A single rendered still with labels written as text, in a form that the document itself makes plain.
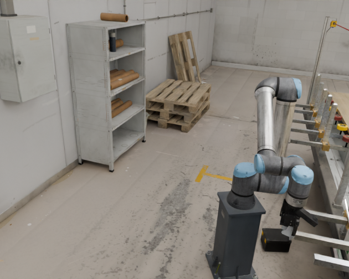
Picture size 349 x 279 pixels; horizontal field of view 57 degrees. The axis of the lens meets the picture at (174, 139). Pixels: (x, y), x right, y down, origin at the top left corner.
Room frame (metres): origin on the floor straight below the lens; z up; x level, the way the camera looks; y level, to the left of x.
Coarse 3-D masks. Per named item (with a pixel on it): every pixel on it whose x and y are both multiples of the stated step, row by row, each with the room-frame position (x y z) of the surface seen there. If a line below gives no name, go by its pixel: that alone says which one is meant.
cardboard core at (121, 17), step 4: (100, 16) 3.71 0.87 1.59; (104, 16) 3.70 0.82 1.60; (108, 16) 3.68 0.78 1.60; (112, 16) 3.67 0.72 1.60; (116, 16) 3.65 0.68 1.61; (120, 16) 3.64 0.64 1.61; (124, 16) 3.63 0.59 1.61; (108, 20) 3.71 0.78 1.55; (112, 20) 3.68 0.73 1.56; (116, 20) 3.66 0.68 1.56; (120, 20) 3.64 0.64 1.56; (124, 20) 3.63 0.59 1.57
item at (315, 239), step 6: (300, 234) 1.20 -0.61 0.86; (306, 234) 1.20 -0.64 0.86; (312, 234) 1.20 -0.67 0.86; (300, 240) 1.19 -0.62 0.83; (306, 240) 1.18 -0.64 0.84; (312, 240) 1.17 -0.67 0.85; (318, 240) 1.17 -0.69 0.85; (324, 240) 1.16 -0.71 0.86; (330, 240) 1.17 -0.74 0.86; (336, 240) 1.17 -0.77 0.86; (342, 240) 1.17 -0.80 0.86; (330, 246) 1.15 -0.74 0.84; (336, 246) 1.15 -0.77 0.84; (342, 246) 1.14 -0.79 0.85; (348, 246) 1.14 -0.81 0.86
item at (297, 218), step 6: (288, 204) 1.21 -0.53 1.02; (282, 210) 1.23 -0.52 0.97; (288, 210) 1.21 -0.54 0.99; (294, 210) 1.20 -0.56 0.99; (282, 216) 1.20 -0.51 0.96; (288, 216) 1.19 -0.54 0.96; (294, 216) 1.19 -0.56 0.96; (282, 222) 1.20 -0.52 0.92; (288, 222) 1.19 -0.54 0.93; (294, 222) 1.18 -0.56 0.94
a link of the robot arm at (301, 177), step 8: (296, 168) 1.23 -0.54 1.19; (304, 168) 1.23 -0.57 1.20; (288, 176) 1.27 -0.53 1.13; (296, 176) 1.19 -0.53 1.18; (304, 176) 1.18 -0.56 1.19; (312, 176) 1.19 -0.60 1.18; (296, 184) 1.18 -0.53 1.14; (304, 184) 1.17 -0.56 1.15; (288, 192) 1.21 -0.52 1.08; (296, 192) 1.18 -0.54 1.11; (304, 192) 1.17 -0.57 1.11
